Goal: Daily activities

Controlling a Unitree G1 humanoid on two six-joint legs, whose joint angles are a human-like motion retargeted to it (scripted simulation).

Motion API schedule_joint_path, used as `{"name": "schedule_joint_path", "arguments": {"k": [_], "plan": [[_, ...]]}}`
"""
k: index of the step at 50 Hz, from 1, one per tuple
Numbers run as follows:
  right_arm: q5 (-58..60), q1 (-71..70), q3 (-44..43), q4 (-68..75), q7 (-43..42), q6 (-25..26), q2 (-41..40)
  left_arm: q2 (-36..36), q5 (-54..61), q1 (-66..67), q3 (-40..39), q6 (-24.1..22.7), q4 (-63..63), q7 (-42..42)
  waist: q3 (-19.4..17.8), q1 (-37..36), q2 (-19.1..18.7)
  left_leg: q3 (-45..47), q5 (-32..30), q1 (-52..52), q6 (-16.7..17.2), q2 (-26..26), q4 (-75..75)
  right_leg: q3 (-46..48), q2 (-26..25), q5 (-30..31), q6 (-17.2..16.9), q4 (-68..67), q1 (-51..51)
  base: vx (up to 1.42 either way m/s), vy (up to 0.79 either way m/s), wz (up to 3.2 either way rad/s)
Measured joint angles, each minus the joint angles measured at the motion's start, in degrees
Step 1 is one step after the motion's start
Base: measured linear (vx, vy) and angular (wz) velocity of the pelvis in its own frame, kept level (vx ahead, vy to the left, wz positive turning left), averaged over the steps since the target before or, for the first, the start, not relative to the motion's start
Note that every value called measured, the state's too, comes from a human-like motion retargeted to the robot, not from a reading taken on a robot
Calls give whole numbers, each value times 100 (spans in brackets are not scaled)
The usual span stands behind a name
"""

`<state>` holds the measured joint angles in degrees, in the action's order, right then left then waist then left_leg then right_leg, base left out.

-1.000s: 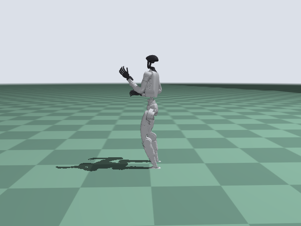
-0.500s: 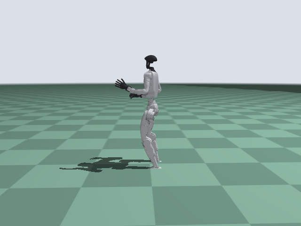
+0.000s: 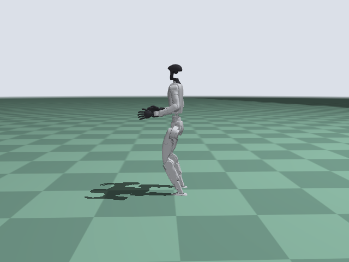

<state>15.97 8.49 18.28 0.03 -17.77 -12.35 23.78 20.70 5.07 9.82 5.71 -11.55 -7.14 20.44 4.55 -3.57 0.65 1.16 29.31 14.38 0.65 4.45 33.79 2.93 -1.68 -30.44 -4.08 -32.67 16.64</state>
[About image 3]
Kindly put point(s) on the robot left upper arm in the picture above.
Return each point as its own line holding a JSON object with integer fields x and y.
{"x": 174, "y": 94}

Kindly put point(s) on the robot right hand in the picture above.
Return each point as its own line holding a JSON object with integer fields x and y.
{"x": 154, "y": 108}

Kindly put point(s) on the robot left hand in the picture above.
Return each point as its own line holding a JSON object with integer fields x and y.
{"x": 146, "y": 114}

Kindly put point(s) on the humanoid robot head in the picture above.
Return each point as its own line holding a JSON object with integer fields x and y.
{"x": 174, "y": 69}

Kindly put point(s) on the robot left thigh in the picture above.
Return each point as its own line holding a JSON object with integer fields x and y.
{"x": 168, "y": 143}

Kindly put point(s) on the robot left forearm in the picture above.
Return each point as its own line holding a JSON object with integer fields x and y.
{"x": 166, "y": 111}

